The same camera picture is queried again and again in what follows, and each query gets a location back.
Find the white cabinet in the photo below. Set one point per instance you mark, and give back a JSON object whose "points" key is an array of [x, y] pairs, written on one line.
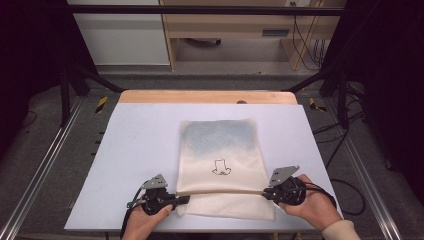
{"points": [[123, 40]]}

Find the black curtain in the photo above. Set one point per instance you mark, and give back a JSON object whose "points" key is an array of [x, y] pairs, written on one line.
{"points": [[393, 66], [30, 50]]}

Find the black horizontal frame bar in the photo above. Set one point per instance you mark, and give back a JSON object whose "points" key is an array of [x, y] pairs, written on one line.
{"points": [[200, 10]]}

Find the yellow black tape marker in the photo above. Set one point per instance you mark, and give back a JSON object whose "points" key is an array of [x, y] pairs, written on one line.
{"points": [[101, 104], [313, 104]]}

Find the person's left hand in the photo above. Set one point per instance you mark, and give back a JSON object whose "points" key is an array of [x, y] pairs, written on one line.
{"points": [[140, 226]]}

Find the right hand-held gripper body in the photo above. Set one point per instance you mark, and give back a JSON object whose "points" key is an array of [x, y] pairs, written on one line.
{"points": [[289, 193]]}

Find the black metal stand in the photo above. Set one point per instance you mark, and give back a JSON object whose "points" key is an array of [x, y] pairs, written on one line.
{"points": [[343, 100], [65, 100]]}

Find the aluminium floor rail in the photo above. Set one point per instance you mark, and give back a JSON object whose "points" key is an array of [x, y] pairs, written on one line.
{"points": [[366, 180], [40, 170]]}

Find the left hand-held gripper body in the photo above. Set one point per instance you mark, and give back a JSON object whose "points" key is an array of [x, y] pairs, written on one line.
{"points": [[156, 200]]}

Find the white mesh laundry bag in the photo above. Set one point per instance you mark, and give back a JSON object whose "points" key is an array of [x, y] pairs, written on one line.
{"points": [[216, 146]]}

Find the person's right hand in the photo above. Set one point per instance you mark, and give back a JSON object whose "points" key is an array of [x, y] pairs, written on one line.
{"points": [[316, 208]]}

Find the light wooden desk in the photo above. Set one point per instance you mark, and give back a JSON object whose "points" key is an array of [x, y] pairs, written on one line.
{"points": [[226, 25]]}

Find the white table mat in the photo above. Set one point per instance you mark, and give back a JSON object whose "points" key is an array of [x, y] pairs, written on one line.
{"points": [[140, 140]]}

